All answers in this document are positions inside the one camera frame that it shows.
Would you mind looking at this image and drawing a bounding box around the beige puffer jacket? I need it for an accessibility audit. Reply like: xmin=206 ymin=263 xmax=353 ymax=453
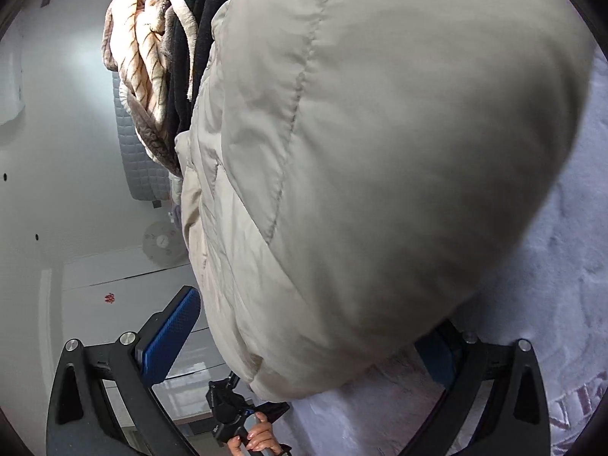
xmin=176 ymin=0 xmax=595 ymax=401

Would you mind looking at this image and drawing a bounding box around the person's left hand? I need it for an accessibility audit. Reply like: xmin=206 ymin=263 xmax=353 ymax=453
xmin=227 ymin=412 xmax=284 ymax=456

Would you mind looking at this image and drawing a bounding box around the white wardrobe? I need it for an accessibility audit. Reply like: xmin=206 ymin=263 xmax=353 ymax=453
xmin=38 ymin=247 xmax=229 ymax=424

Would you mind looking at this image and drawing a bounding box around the grey quilted headboard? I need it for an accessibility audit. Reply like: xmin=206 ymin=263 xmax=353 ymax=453
xmin=112 ymin=72 xmax=171 ymax=202

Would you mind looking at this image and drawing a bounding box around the tan striped fleece blanket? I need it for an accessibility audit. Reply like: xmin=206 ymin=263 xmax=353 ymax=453
xmin=101 ymin=0 xmax=194 ymax=177

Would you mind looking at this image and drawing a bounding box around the black garment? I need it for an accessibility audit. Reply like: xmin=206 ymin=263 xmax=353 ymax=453
xmin=164 ymin=0 xmax=228 ymax=145

